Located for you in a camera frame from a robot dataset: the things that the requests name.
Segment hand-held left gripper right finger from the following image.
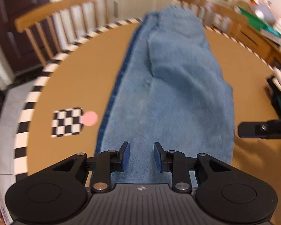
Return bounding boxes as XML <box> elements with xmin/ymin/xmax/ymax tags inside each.
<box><xmin>153</xmin><ymin>142</ymin><xmax>241</xmax><ymax>194</ymax></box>

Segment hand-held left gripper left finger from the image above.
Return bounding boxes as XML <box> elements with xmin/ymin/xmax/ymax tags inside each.
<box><xmin>43</xmin><ymin>141</ymin><xmax>131</xmax><ymax>193</ymax></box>

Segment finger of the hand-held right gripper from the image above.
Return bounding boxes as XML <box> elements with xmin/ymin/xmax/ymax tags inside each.
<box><xmin>238</xmin><ymin>116</ymin><xmax>281</xmax><ymax>139</ymax></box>

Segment blue jeans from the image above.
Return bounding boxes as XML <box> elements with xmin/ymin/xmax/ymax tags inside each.
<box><xmin>94</xmin><ymin>5</ymin><xmax>236</xmax><ymax>184</ymax></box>

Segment folded striped clothes pile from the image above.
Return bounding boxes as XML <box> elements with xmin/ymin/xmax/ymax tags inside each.
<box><xmin>266</xmin><ymin>75</ymin><xmax>281</xmax><ymax>119</ymax></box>

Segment pink round sticker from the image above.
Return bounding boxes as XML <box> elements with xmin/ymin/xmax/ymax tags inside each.
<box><xmin>81</xmin><ymin>111</ymin><xmax>99</xmax><ymax>126</ymax></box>

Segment checkerboard marker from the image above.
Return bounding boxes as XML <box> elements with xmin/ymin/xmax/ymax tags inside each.
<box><xmin>51</xmin><ymin>108</ymin><xmax>83</xmax><ymax>137</ymax></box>

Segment wooden sideboard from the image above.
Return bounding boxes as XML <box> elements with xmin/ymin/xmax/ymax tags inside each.
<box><xmin>234</xmin><ymin>20</ymin><xmax>281</xmax><ymax>74</ymax></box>

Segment teal wipes pack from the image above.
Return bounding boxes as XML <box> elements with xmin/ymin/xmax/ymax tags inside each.
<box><xmin>260</xmin><ymin>26</ymin><xmax>281</xmax><ymax>38</ymax></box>

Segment green plastic bin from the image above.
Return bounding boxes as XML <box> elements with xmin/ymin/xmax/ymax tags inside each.
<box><xmin>236</xmin><ymin>5</ymin><xmax>268</xmax><ymax>31</ymax></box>

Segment orange white bag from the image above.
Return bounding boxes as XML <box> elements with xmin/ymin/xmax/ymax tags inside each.
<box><xmin>248</xmin><ymin>0</ymin><xmax>272</xmax><ymax>20</ymax></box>

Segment wooden chair with sticker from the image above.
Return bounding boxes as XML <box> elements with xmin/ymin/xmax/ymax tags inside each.
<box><xmin>172</xmin><ymin>0</ymin><xmax>247</xmax><ymax>32</ymax></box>

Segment dark wooden door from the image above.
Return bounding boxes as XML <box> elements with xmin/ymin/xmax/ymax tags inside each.
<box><xmin>0</xmin><ymin>0</ymin><xmax>54</xmax><ymax>75</ymax></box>

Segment wooden spindle chair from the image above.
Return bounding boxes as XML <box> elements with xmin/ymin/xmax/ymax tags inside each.
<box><xmin>15</xmin><ymin>0</ymin><xmax>116</xmax><ymax>67</ymax></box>

